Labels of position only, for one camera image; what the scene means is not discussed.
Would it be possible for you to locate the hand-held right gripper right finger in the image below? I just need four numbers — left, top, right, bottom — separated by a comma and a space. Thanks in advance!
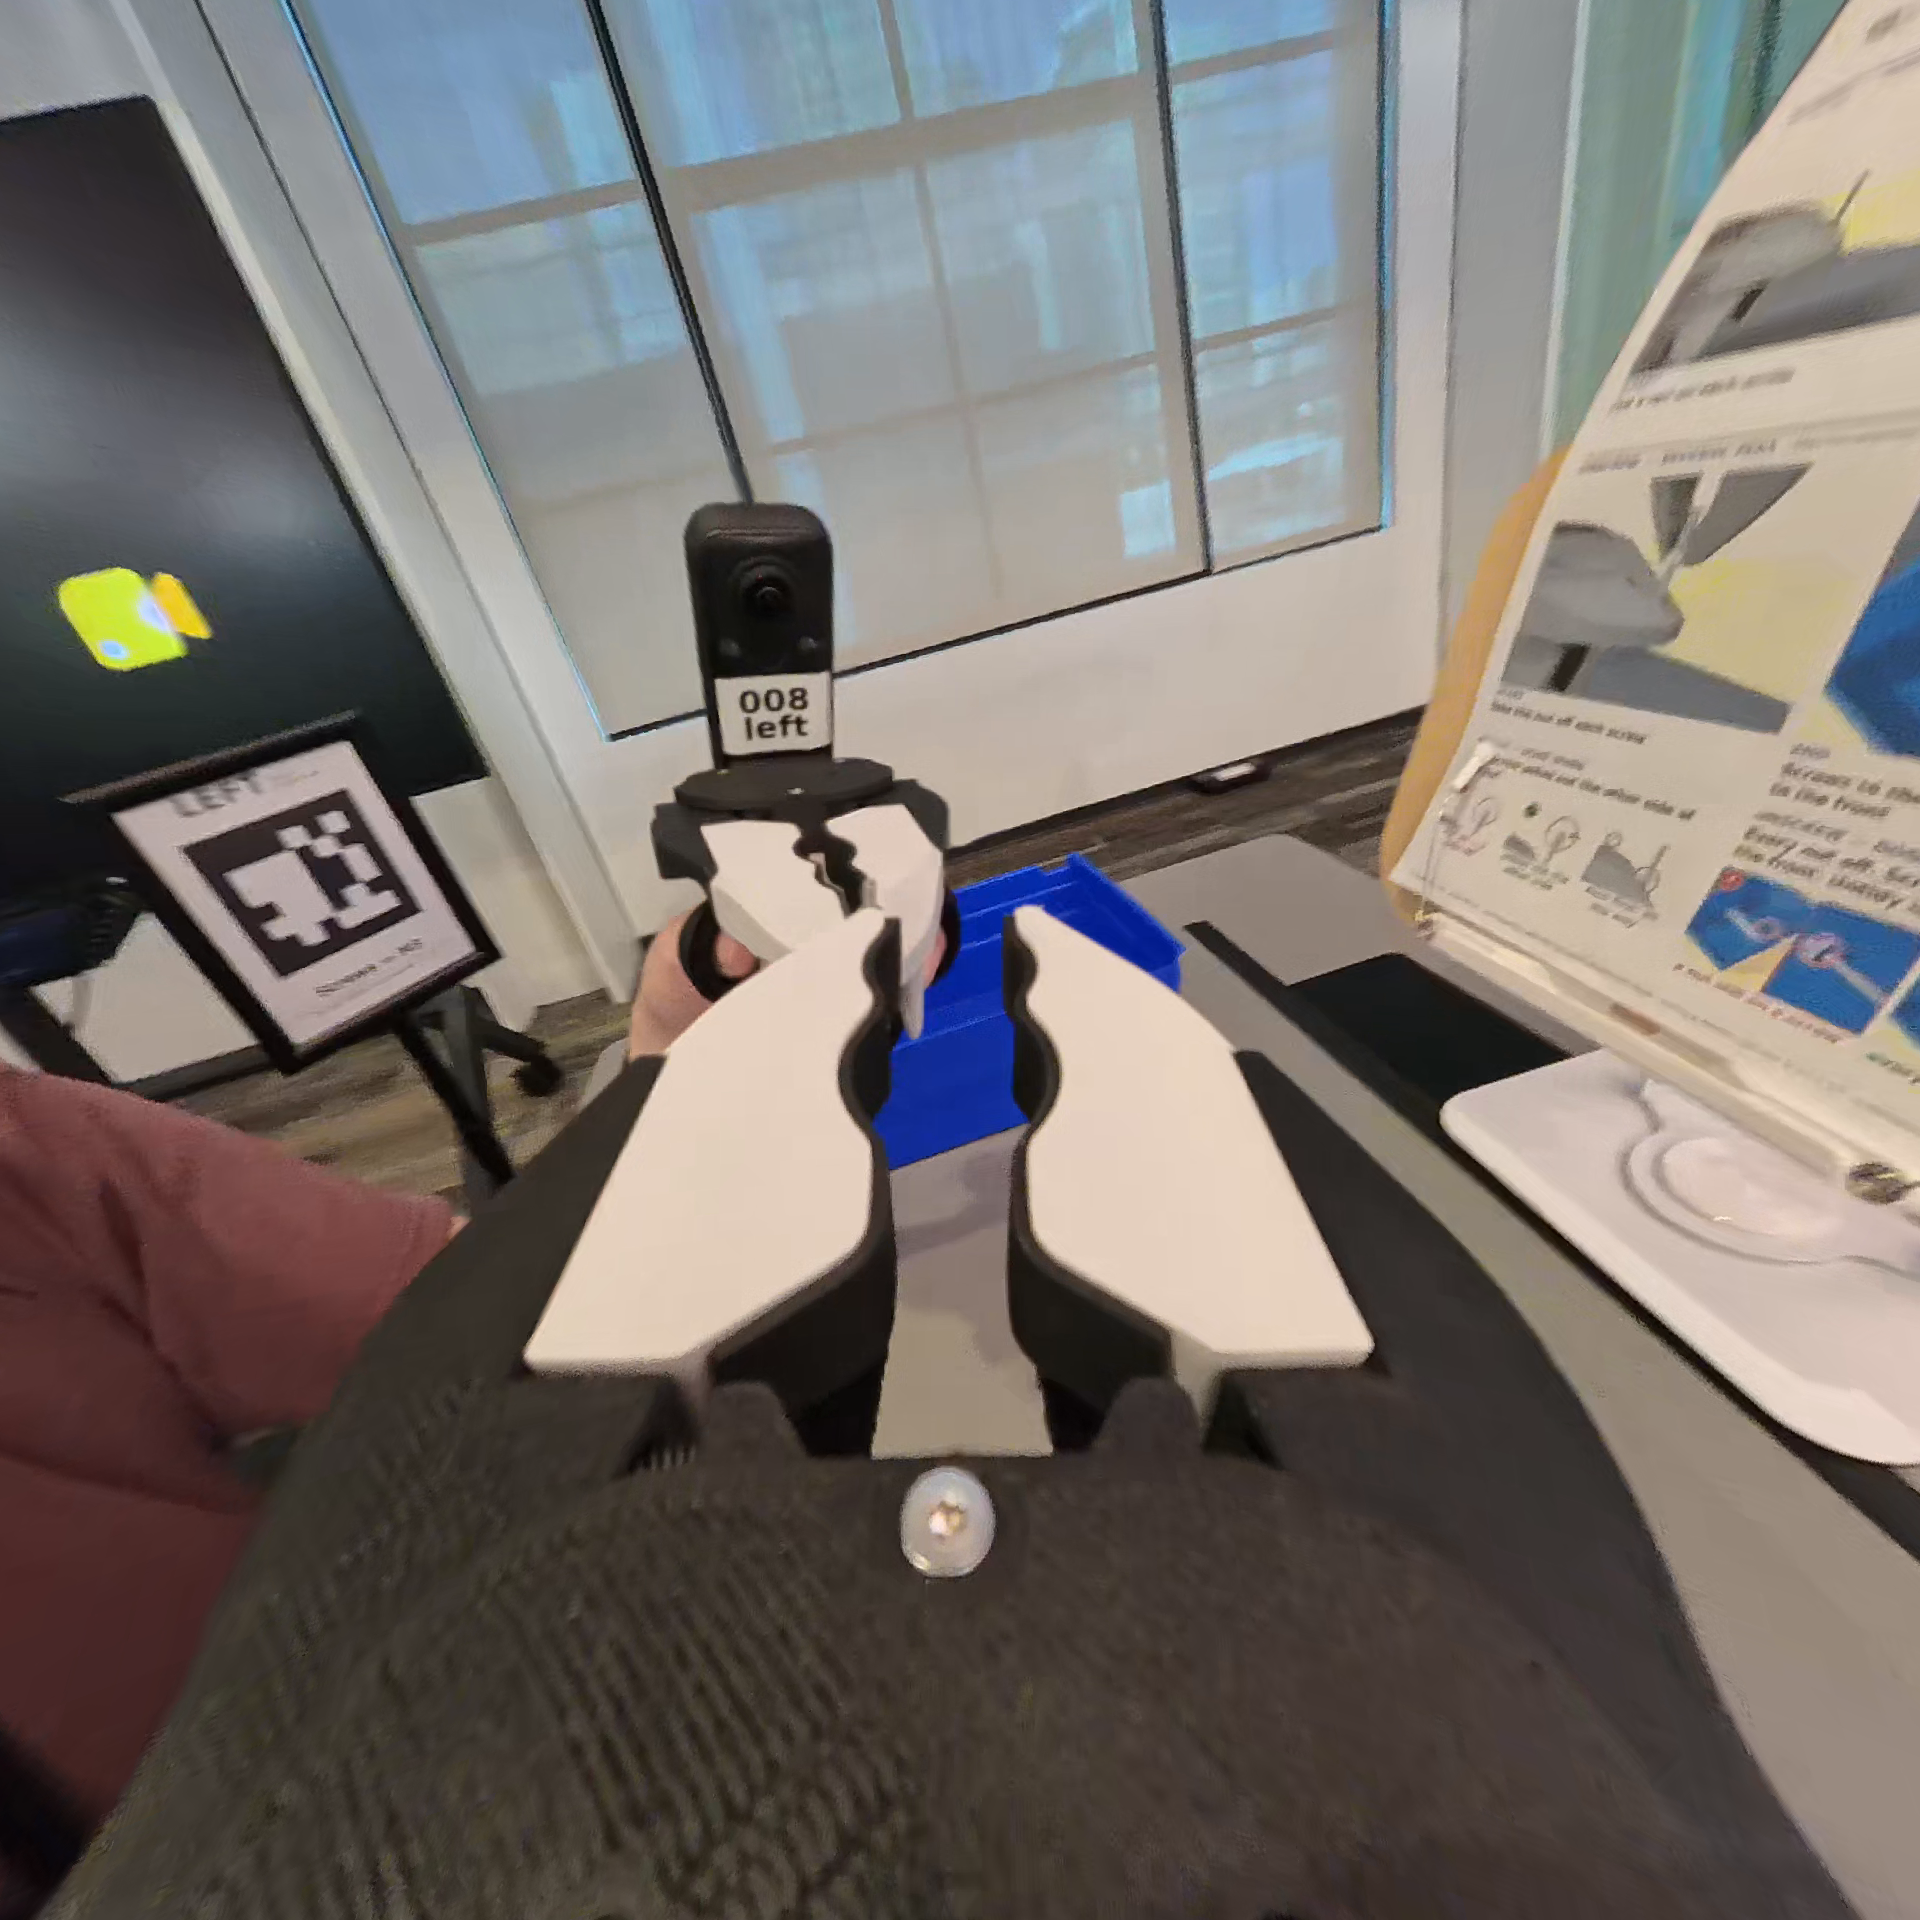
1000, 903, 1375, 1456

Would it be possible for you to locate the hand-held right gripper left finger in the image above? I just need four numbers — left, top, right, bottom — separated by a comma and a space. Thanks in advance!
520, 907, 902, 1456

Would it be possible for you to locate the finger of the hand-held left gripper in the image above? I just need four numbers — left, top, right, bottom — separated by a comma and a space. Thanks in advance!
836, 808, 950, 1040
701, 815, 868, 961

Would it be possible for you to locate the blue plastic bin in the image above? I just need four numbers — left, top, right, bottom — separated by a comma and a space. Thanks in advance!
884, 855, 1184, 1172

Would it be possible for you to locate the person's left hand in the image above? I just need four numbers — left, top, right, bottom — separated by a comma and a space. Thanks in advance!
626, 915, 754, 1063

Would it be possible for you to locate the large window with blinds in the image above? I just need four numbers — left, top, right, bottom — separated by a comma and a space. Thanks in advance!
285, 0, 1390, 741

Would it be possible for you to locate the white board stand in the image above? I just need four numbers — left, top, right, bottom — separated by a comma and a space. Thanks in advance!
1440, 1047, 1920, 1465

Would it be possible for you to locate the black framed marker sign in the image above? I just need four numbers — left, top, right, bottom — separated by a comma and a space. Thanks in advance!
63, 711, 519, 1203

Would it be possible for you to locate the black display stand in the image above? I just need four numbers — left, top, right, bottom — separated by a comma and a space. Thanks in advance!
0, 872, 565, 1099

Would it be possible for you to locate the wooden instruction board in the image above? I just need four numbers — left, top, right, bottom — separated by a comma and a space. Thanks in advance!
1380, 0, 1920, 1150

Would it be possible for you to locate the black desk cable hatch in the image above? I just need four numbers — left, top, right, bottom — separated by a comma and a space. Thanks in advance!
1288, 950, 1577, 1113

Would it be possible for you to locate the large black wall display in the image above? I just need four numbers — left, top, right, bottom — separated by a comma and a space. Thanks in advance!
0, 95, 489, 903

